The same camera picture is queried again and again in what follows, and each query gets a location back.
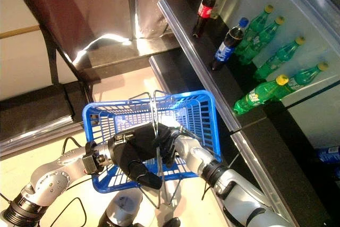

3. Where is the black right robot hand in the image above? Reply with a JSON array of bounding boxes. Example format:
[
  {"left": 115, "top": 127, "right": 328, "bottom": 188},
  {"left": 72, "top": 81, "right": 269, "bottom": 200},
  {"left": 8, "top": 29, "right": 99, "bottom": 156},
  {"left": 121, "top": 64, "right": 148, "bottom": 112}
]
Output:
[{"left": 157, "top": 127, "right": 178, "bottom": 170}]

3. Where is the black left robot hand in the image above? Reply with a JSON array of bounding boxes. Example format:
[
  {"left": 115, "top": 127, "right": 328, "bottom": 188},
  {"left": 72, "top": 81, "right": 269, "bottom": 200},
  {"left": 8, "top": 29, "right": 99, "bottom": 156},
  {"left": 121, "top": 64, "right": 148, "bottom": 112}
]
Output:
[{"left": 107, "top": 124, "right": 163, "bottom": 190}]

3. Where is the blue plastic shopping basket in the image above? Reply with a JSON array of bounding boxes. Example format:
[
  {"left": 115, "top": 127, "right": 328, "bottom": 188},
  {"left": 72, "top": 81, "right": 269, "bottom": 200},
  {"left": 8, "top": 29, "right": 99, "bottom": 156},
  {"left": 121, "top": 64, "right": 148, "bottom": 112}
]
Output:
[{"left": 81, "top": 89, "right": 223, "bottom": 209}]

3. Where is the robot left leg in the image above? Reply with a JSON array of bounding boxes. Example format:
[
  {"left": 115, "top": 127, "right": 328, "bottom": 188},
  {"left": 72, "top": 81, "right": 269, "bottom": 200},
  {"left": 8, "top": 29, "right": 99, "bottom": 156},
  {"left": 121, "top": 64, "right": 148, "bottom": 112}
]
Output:
[{"left": 98, "top": 189, "right": 146, "bottom": 227}]

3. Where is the dark base plinth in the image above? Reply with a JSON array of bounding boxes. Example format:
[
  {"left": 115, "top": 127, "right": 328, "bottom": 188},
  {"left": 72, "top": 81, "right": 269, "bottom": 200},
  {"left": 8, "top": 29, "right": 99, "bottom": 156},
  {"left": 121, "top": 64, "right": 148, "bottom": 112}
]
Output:
[{"left": 87, "top": 34, "right": 183, "bottom": 80}]

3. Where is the small Coca-Cola bottle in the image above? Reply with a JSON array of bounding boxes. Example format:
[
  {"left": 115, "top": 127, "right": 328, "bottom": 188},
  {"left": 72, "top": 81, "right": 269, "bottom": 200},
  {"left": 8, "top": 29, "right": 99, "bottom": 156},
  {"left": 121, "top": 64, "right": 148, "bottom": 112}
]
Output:
[{"left": 192, "top": 0, "right": 220, "bottom": 38}]

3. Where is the brown reflective back panel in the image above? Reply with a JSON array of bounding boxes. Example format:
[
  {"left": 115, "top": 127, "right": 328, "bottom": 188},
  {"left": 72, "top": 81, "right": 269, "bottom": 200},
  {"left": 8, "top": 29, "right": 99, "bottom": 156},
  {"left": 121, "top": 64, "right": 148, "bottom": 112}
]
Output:
[{"left": 5, "top": 0, "right": 210, "bottom": 79}]

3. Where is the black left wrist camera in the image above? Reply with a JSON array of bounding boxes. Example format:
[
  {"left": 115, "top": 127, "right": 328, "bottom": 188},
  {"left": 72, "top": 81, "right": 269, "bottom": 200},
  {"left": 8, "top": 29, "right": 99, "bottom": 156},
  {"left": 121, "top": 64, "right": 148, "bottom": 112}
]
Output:
[{"left": 81, "top": 141, "right": 107, "bottom": 176}]

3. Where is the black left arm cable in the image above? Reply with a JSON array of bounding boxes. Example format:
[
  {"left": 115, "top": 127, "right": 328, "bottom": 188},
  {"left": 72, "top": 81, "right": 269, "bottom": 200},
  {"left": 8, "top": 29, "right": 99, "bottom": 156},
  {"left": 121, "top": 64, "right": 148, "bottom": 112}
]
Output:
[{"left": 0, "top": 136, "right": 88, "bottom": 227}]

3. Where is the black shelf support bracket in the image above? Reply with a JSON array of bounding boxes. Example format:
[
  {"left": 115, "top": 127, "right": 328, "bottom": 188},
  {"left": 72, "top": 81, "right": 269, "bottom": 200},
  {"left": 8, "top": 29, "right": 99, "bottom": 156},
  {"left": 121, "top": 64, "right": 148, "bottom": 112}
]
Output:
[{"left": 39, "top": 24, "right": 94, "bottom": 121}]

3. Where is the black shelf upright post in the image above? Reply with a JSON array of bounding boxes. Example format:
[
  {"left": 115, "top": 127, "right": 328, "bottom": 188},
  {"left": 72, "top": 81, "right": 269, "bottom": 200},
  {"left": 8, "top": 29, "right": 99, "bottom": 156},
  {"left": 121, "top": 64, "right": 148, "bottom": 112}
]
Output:
[{"left": 284, "top": 79, "right": 340, "bottom": 110}]

